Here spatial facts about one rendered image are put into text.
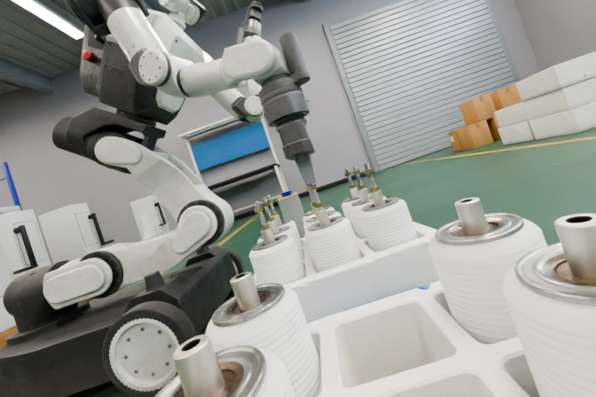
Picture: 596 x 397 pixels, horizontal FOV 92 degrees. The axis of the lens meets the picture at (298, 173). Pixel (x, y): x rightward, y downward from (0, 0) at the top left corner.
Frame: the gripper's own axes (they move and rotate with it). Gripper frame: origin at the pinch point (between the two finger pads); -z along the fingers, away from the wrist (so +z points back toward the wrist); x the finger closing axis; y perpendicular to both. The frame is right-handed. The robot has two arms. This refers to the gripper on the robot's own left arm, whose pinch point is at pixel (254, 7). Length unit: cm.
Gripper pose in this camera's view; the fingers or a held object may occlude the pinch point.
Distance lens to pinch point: 148.4
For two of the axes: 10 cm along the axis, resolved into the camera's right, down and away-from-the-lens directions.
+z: -0.5, 9.5, -3.1
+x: 4.1, -2.7, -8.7
